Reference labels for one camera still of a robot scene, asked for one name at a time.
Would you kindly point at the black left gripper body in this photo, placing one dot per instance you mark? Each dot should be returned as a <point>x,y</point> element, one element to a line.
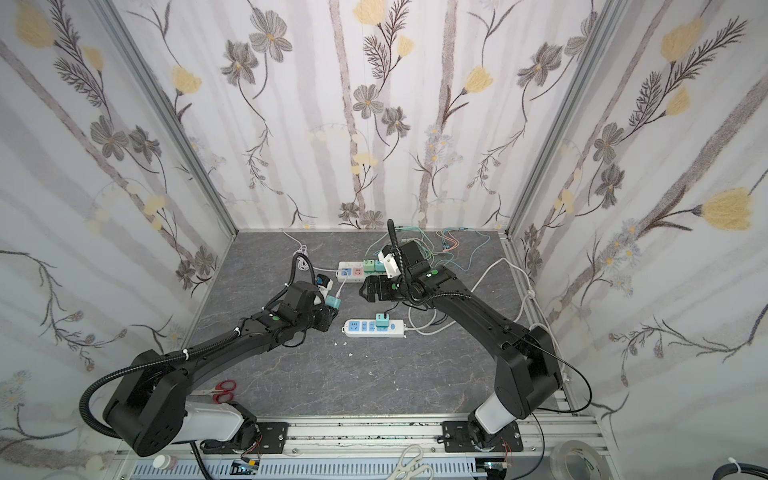
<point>325,315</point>

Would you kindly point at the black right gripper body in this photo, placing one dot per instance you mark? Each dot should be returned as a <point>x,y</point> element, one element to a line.
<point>372,288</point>

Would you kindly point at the white multicolour power strip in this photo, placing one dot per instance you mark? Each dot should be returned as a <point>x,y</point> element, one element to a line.
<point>358,271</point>

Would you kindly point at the white blue power strip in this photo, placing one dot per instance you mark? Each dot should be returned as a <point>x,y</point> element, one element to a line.
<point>370,328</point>

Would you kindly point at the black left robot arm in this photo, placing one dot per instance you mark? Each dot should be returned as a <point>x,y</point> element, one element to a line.
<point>152,403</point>

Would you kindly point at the white bottle cap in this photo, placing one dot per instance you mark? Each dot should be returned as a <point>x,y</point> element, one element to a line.
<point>163,462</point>

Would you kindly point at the clear tape roll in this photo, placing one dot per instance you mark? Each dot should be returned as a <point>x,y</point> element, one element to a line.
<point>575,459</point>

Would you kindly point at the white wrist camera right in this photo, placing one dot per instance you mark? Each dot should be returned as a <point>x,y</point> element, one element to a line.
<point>390,264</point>

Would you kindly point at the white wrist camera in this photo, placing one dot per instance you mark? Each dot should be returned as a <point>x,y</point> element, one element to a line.
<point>324,284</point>
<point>390,264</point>

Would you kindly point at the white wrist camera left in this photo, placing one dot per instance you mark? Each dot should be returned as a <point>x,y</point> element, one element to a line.
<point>324,284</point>

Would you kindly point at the red handled scissors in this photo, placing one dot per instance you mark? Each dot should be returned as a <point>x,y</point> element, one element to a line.
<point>223,392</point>

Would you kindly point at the white scissors handles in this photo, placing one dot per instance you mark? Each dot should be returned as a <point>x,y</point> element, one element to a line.
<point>410,465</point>

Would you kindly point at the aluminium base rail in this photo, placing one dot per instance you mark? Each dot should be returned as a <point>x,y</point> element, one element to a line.
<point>368,447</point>

